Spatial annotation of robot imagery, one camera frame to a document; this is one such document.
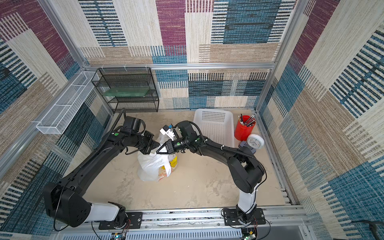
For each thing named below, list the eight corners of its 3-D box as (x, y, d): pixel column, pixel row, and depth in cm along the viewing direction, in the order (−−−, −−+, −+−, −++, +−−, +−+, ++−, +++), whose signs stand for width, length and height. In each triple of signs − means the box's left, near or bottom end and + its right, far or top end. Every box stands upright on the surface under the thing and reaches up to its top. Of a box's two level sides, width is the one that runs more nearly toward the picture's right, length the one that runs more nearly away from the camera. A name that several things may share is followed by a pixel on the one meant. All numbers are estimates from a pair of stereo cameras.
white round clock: (248, 148, 98) (252, 142, 93) (246, 140, 103) (249, 133, 97) (260, 148, 98) (264, 142, 93) (257, 140, 103) (261, 133, 97)
